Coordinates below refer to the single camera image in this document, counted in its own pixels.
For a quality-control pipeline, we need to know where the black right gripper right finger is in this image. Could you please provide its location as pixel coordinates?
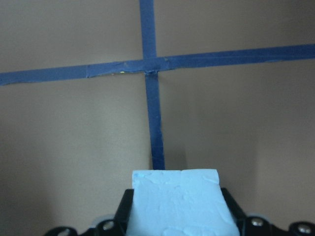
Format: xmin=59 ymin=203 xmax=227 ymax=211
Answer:
xmin=221 ymin=187 xmax=246 ymax=236

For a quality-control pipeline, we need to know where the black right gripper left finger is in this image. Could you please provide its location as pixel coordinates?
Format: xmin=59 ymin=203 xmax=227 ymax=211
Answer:
xmin=114 ymin=189 xmax=134 ymax=236

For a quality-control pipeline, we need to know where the light blue block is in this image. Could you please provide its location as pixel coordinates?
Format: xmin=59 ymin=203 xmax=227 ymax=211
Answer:
xmin=126 ymin=169 xmax=240 ymax=236

